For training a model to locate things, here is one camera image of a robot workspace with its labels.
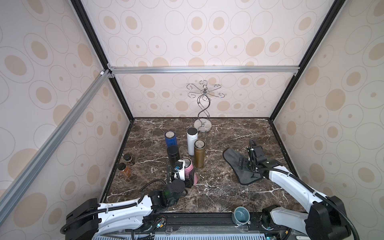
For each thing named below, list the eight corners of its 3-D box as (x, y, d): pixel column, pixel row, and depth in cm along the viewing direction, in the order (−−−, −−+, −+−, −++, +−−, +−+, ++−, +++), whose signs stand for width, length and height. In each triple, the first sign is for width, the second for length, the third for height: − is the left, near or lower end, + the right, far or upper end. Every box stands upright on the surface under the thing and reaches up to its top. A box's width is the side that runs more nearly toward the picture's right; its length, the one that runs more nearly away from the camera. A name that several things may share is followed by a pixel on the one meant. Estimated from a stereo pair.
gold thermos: (194, 167, 95) (194, 148, 78) (194, 159, 99) (194, 139, 82) (204, 167, 95) (206, 148, 78) (203, 159, 99) (205, 139, 82)
